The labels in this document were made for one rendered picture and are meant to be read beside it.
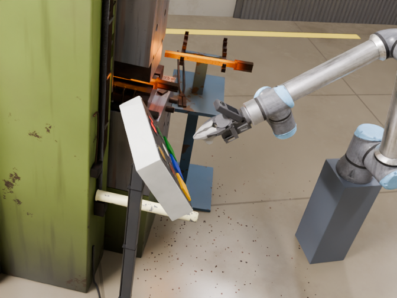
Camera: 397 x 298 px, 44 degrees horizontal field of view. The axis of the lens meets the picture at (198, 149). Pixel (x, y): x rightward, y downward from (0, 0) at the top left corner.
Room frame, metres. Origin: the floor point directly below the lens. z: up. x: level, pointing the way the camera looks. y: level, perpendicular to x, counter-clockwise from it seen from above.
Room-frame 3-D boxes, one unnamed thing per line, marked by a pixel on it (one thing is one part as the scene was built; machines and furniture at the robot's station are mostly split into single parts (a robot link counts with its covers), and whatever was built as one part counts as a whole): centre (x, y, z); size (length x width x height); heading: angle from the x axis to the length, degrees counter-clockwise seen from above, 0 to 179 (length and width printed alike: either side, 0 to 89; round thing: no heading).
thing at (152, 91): (1.83, 0.45, 0.96); 0.42 x 0.20 x 0.09; 88
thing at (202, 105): (2.32, 0.07, 0.70); 0.40 x 0.30 x 0.02; 3
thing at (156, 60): (1.83, 0.45, 1.12); 0.42 x 0.20 x 0.10; 88
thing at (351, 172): (2.02, -0.81, 0.65); 0.19 x 0.19 x 0.10
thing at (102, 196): (1.48, 0.17, 0.62); 0.44 x 0.05 x 0.05; 88
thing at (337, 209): (2.02, -0.81, 0.30); 0.22 x 0.22 x 0.60; 21
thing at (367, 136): (2.01, -0.81, 0.79); 0.17 x 0.15 x 0.18; 26
